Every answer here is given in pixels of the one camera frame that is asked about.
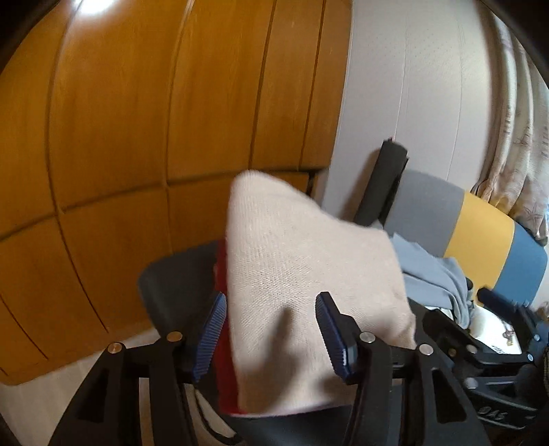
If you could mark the red garment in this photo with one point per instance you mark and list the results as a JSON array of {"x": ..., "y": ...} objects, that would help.
[{"x": 227, "y": 385}]

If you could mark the wooden wardrobe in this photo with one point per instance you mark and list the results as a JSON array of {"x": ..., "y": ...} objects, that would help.
[{"x": 123, "y": 124}]

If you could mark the light blue garment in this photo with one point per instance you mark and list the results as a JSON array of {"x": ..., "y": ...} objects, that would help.
[{"x": 435, "y": 281}]

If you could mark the grey yellow blue sofa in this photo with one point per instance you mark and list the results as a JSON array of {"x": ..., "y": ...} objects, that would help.
[{"x": 492, "y": 249}]

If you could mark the patterned beige curtain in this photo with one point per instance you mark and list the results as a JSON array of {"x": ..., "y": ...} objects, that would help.
[{"x": 517, "y": 178}]

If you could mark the white printed cushion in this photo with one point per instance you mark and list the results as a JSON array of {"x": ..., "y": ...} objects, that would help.
[{"x": 489, "y": 329}]

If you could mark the black rolled mat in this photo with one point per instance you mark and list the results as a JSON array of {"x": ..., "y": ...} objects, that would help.
[{"x": 384, "y": 180}]

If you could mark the beige knit sweater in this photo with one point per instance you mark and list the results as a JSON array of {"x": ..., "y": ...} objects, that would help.
[{"x": 283, "y": 251}]

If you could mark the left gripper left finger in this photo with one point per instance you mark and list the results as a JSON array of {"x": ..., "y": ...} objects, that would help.
[{"x": 181, "y": 358}]

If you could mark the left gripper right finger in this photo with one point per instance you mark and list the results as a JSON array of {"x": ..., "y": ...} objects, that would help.
[{"x": 363, "y": 360}]

